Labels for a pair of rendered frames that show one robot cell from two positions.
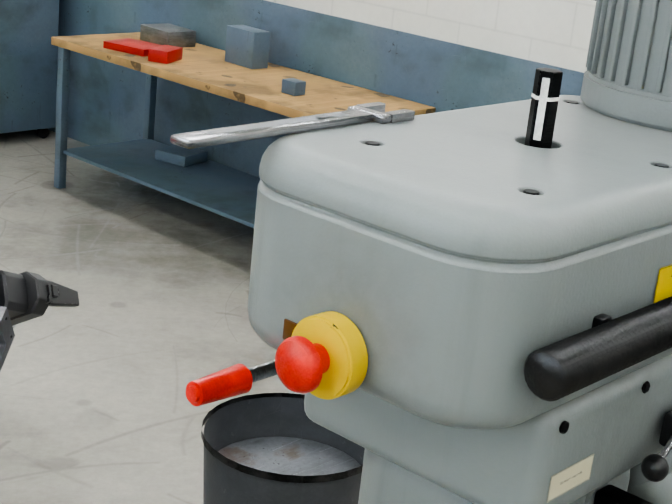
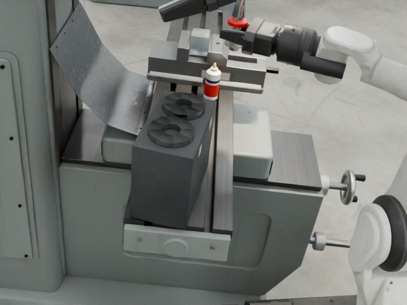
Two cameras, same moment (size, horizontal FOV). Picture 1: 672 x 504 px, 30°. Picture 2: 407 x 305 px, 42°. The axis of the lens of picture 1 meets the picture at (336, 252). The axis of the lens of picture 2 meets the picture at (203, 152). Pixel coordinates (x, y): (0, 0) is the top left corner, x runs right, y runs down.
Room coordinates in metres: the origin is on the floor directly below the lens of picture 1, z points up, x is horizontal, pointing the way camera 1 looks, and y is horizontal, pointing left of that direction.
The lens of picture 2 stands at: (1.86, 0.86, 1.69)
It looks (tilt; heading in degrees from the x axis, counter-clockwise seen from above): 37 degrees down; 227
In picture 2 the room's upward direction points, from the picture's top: 8 degrees clockwise
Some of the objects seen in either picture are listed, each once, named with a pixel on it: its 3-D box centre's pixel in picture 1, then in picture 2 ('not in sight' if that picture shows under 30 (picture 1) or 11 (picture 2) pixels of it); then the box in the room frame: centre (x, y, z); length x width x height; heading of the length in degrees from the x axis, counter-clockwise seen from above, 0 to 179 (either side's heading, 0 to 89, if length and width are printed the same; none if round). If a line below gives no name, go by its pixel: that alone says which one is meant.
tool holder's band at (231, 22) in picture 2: not in sight; (237, 21); (1.05, 0.04, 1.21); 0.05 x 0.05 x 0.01
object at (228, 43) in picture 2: not in sight; (235, 34); (1.05, 0.04, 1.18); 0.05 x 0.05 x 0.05
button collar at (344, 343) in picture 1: (328, 355); not in sight; (0.82, 0.00, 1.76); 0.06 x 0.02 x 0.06; 49
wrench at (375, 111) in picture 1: (297, 124); not in sight; (0.94, 0.04, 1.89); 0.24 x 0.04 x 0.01; 141
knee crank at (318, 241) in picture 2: not in sight; (343, 243); (0.68, 0.30, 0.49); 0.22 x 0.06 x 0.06; 139
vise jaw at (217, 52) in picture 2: not in sight; (218, 49); (0.89, -0.19, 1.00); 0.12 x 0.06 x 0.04; 48
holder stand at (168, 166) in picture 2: not in sight; (174, 155); (1.31, 0.18, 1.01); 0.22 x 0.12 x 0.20; 39
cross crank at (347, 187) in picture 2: not in sight; (337, 186); (0.61, 0.17, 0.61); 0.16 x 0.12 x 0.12; 139
